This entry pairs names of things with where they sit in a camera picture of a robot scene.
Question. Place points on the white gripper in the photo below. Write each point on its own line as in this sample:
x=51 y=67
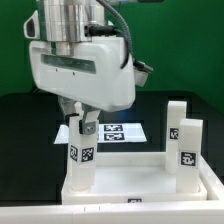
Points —
x=98 y=74

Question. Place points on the white desk top tray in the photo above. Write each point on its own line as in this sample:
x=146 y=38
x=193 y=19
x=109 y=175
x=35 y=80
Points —
x=130 y=178

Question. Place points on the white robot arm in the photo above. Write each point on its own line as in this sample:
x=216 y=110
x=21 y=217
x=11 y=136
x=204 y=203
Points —
x=63 y=23

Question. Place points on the white marker base sheet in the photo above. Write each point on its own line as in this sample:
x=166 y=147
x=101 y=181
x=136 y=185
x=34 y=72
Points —
x=109 y=133

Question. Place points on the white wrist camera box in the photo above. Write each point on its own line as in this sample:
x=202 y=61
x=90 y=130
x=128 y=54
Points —
x=141 y=72

